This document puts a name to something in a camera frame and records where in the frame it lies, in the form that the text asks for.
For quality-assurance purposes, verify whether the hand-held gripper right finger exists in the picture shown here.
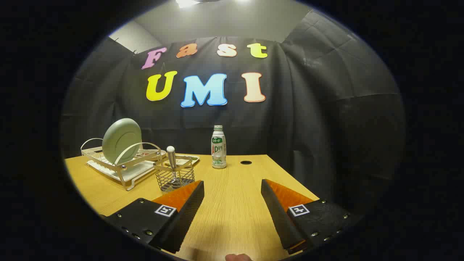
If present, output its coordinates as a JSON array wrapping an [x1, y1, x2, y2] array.
[[261, 179, 351, 255]]

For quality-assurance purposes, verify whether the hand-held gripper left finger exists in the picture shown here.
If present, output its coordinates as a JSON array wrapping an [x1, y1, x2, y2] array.
[[103, 180, 205, 254]]

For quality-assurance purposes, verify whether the metal wire basket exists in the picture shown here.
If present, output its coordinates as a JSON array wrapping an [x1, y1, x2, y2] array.
[[153, 156, 195, 192]]

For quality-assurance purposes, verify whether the pale green plate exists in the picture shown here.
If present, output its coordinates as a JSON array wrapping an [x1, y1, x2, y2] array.
[[102, 118, 142, 165]]

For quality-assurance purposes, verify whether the white wire dish rack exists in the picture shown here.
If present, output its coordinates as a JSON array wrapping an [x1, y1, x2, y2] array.
[[80, 138, 162, 191]]

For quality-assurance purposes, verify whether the white compartment tray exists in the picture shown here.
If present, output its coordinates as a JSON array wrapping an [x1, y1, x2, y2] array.
[[165, 154, 200, 167]]

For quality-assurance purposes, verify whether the white drip tray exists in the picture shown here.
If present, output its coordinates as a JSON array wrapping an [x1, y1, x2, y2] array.
[[87, 159, 156, 182]]

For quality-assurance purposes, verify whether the white green drink bottle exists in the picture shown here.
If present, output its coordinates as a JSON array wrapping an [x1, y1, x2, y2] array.
[[211, 125, 227, 169]]

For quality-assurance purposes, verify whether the black backdrop cloth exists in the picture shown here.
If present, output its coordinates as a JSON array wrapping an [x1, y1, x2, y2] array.
[[60, 9, 406, 232]]

